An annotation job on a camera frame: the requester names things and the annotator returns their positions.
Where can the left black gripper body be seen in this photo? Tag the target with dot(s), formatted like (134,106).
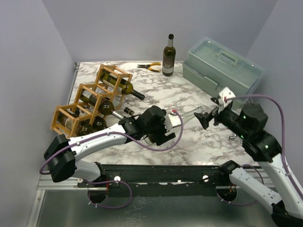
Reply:
(157,131)

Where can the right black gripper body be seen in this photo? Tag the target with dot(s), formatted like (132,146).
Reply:
(215,114)

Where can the clear square liquor bottle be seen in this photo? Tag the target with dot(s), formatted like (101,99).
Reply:
(127,111)

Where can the dark green wine bottle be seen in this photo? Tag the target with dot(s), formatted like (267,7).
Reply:
(82,129)
(124,87)
(98,124)

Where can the wooden wine rack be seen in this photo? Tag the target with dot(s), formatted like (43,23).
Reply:
(98,88)

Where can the clear glass bottle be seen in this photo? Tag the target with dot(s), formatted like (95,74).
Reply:
(185,118)

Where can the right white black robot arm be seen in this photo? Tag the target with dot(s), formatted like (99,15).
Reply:
(284,203)

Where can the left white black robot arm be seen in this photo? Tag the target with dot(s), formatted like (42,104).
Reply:
(64,157)

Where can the metal faucet valve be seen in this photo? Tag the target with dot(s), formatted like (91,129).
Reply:
(232,137)

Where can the green plastic toolbox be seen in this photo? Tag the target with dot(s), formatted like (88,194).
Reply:
(211,66)

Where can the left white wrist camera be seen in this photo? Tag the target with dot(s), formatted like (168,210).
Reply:
(172,120)

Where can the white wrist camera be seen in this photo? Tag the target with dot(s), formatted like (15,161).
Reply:
(224,98)
(172,120)

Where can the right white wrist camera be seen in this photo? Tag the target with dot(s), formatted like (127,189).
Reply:
(224,98)

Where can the black mounting rail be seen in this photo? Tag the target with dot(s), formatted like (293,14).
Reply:
(165,181)

